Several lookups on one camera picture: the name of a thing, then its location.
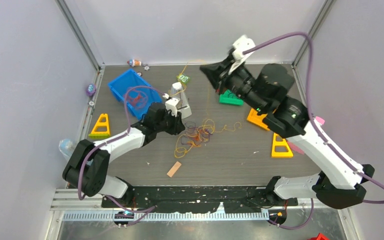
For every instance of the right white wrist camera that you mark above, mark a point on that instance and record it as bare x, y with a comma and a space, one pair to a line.
241, 51

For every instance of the orange plastic bin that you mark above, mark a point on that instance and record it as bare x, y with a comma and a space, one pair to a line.
256, 119

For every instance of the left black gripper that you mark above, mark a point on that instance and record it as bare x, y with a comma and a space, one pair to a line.
177, 126

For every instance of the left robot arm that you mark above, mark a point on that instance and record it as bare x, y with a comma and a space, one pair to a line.
88, 164

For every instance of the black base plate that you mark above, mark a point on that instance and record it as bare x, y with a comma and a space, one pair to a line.
198, 199

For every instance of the right yellow triangle block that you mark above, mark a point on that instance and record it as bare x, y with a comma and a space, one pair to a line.
280, 148

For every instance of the green number tile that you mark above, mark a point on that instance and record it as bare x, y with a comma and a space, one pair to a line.
184, 79

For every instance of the purple small toy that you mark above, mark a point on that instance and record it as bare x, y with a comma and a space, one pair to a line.
91, 90

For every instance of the yellow triangle block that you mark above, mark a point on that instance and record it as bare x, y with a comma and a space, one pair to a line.
101, 129
280, 148

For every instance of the left yellow triangle block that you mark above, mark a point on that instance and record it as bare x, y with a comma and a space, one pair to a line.
101, 129

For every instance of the blue transparent metronome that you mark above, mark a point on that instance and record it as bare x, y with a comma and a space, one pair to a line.
66, 147

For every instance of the green plastic bin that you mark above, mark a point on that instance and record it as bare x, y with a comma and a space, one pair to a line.
230, 98

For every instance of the small figurine toy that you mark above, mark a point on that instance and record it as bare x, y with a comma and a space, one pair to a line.
134, 62

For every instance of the tan wooden stick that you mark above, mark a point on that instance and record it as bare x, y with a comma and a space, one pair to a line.
174, 169

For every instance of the white metronome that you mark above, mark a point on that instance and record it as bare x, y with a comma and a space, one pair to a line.
178, 91

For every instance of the pink metronome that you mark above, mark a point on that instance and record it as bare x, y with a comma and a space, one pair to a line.
294, 147

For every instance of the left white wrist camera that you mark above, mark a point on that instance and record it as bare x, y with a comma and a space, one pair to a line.
171, 105

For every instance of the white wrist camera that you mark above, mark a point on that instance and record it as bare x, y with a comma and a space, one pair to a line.
241, 51
171, 105

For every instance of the red object at corner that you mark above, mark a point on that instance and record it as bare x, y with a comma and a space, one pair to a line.
320, 236

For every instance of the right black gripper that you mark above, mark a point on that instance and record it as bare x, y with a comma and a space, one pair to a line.
217, 73

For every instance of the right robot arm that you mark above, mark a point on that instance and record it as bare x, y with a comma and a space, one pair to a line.
339, 184

